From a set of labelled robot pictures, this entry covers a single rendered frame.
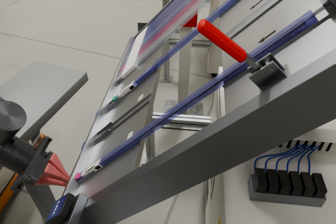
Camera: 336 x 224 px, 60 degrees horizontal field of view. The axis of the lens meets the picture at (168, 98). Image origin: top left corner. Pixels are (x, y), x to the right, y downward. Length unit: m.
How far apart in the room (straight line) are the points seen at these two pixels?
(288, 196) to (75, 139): 1.27
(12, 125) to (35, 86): 0.60
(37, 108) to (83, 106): 0.91
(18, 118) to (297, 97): 0.43
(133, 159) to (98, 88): 1.58
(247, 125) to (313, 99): 0.07
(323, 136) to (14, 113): 0.72
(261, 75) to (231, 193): 0.45
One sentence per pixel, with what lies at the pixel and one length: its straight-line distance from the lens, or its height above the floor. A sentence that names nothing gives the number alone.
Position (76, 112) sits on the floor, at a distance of 1.90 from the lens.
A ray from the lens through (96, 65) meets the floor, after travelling 2.28.
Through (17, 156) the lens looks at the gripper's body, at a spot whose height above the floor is 0.81.
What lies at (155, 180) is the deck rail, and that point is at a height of 0.89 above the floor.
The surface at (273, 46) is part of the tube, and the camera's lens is 0.38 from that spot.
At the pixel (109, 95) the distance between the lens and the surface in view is 0.80.
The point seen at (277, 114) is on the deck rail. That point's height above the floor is 1.03.
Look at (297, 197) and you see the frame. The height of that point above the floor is 0.65.
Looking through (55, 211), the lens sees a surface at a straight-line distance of 0.53.
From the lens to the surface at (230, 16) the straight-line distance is 0.55.
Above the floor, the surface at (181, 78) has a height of 0.30.
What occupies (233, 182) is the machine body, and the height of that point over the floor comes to 0.62.
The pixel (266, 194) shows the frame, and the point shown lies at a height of 0.65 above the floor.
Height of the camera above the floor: 1.23
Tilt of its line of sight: 40 degrees down
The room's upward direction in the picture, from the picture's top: straight up
